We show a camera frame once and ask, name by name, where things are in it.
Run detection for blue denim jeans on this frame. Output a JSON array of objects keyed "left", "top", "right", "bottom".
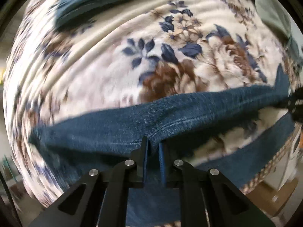
[{"left": 29, "top": 66, "right": 290, "bottom": 226}]

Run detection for floral fleece blanket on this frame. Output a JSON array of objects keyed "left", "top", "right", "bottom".
[{"left": 4, "top": 0, "right": 300, "bottom": 207}]

